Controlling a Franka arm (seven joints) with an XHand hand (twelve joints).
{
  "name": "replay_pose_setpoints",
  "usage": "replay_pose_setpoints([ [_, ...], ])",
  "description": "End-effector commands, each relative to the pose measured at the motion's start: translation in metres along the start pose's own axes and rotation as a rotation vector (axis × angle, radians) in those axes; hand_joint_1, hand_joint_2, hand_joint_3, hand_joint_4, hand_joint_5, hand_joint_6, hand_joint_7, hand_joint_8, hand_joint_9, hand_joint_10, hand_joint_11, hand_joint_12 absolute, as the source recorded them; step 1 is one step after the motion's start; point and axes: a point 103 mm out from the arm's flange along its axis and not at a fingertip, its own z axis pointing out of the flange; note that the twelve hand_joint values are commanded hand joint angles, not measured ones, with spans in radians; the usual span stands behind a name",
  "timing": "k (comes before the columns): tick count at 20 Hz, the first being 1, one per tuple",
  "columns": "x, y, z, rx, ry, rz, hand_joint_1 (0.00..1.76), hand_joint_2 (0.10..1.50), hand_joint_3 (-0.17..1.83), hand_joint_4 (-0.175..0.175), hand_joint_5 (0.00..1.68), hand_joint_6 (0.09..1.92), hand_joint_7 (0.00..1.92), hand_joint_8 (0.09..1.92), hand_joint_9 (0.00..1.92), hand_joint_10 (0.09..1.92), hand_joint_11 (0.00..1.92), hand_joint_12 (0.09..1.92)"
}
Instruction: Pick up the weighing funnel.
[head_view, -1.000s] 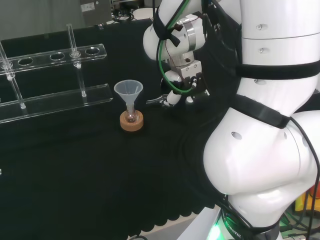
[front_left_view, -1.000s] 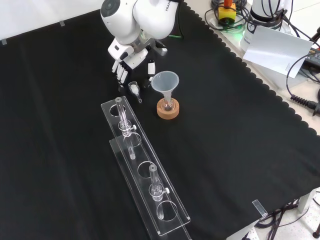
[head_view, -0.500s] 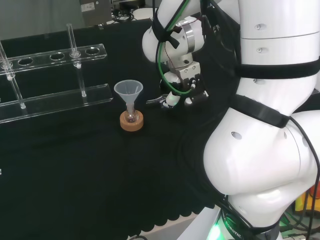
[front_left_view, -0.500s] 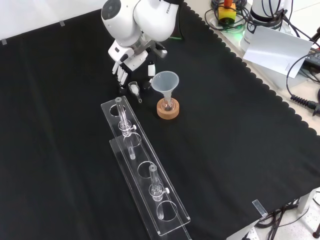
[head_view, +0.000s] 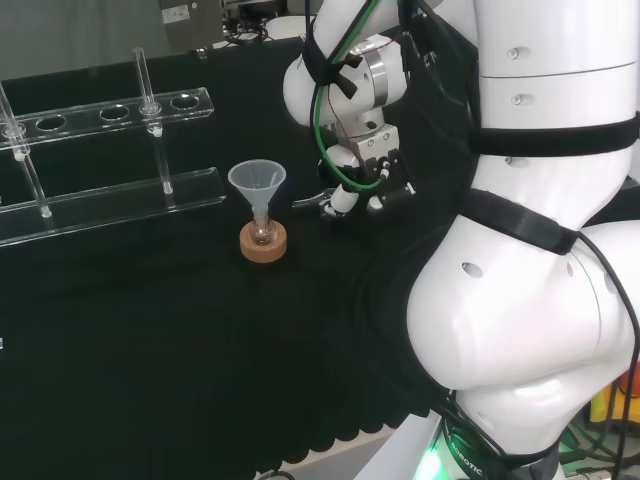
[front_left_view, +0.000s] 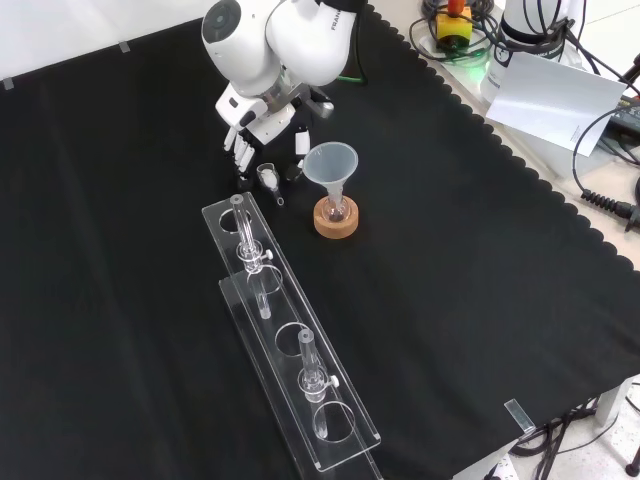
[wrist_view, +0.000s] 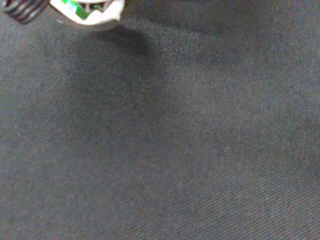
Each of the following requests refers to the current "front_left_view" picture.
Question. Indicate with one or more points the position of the black bench cloth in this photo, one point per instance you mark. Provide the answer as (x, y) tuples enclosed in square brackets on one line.
[(450, 275)]

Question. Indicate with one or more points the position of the clear tape strip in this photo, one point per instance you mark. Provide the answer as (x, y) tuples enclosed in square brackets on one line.
[(519, 415)]

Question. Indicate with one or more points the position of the black electronic box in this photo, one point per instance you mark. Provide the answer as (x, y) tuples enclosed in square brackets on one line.
[(627, 125)]

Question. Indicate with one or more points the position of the clear round-bottom flask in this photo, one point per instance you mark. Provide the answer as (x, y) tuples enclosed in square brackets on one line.
[(336, 210)]

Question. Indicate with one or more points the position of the translucent plastic funnel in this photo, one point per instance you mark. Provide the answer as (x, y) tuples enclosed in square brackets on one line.
[(330, 162)]

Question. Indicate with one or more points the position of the clear acrylic funnel stand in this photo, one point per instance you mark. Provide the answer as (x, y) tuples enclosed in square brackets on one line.
[(295, 325)]

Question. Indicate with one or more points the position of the yellow stop button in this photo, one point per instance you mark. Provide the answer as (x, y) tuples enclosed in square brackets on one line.
[(452, 27)]

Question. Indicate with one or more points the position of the grey tape piece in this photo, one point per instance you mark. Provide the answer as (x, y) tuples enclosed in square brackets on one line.
[(8, 83), (124, 46)]

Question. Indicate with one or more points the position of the white table leg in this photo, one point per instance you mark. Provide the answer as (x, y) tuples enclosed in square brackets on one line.
[(614, 400)]

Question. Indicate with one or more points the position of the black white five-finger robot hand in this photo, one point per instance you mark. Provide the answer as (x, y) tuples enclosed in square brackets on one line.
[(260, 125)]

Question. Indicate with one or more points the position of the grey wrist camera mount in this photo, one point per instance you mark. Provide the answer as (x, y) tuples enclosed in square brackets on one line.
[(320, 106)]

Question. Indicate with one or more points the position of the pale board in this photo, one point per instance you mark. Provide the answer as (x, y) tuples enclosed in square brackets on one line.
[(550, 100)]

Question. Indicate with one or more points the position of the clear glass weighing funnel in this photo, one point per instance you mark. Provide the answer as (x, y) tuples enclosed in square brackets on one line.
[(269, 177)]

